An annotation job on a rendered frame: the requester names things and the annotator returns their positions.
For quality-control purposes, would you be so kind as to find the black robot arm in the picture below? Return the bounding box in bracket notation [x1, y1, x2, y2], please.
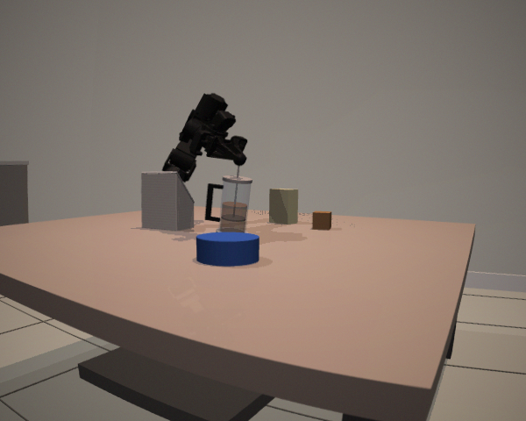
[162, 93, 236, 183]

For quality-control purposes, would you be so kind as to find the glass french press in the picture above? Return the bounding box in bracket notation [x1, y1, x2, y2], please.
[205, 153, 252, 233]

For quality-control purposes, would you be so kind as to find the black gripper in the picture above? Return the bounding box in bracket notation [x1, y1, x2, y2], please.
[189, 125, 247, 161]

